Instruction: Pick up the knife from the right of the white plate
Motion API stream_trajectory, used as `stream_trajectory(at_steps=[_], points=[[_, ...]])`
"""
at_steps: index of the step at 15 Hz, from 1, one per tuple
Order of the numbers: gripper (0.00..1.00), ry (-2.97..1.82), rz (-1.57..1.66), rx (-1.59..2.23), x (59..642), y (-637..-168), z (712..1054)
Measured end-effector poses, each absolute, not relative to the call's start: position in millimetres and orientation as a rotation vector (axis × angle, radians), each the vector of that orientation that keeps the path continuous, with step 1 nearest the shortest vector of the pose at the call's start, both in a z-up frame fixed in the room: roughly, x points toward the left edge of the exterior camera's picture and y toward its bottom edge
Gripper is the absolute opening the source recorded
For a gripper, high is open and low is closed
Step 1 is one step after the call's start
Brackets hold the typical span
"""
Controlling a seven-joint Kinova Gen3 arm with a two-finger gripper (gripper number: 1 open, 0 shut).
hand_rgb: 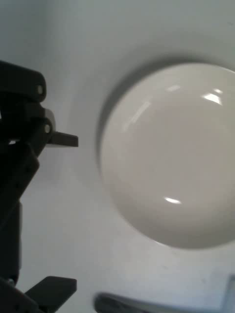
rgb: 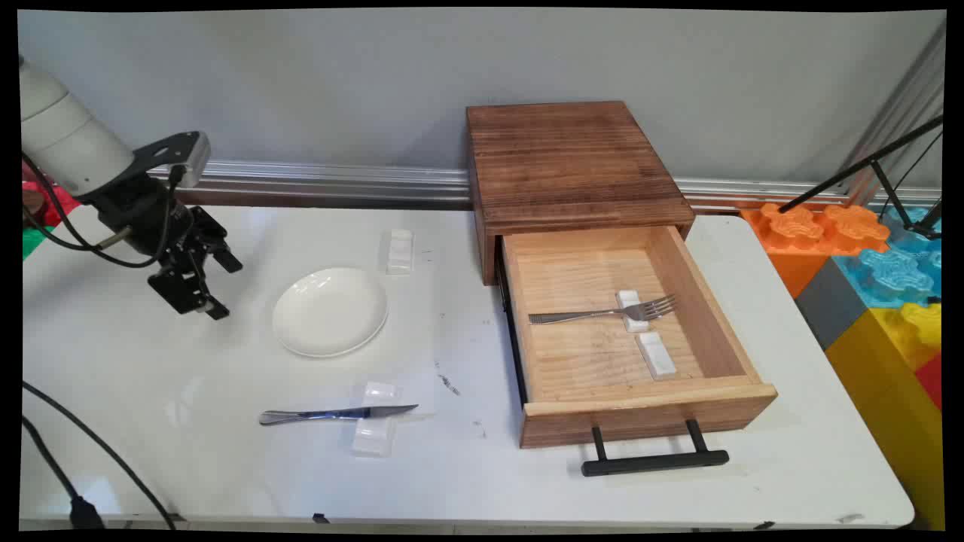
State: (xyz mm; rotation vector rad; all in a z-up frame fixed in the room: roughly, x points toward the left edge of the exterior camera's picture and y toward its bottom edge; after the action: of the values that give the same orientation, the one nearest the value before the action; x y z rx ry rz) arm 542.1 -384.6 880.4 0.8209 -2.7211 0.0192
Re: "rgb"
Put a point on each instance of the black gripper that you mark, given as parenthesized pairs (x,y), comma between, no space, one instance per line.
(143,214)

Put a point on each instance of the steel serrated table knife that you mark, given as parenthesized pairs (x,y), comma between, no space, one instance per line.
(331,413)

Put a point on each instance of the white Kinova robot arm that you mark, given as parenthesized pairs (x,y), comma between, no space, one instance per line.
(68,135)

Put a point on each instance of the white round plate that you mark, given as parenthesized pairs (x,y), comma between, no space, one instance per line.
(330,312)

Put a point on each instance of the red foam mat piece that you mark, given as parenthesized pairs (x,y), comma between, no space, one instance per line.
(64,202)

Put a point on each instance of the green foam mat piece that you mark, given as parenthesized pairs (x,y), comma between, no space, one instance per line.
(36,241)

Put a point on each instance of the white ceramic cutlery rest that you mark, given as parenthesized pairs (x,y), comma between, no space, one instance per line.
(400,251)
(373,440)
(635,325)
(657,357)

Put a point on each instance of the dark wooden drawer cabinet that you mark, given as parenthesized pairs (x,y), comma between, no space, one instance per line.
(565,162)

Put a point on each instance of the steel fork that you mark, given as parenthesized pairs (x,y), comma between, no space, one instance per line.
(580,315)

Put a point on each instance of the light wooden drawer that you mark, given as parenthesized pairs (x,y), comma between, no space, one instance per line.
(587,354)

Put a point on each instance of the orange foam block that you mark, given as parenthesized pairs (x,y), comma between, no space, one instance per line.
(798,233)

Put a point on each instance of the grey foam block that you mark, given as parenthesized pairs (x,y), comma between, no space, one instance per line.
(832,305)

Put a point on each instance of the black tripod stand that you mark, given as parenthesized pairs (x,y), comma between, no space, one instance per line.
(877,162)

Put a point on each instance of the blue foam block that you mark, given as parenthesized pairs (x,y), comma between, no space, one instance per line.
(896,271)

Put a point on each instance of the red foam block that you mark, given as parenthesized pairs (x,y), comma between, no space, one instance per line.
(932,380)

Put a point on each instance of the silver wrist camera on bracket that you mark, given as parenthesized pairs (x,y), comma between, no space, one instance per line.
(192,156)

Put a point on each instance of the aluminium rail along wall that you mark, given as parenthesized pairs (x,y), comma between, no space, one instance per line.
(316,177)

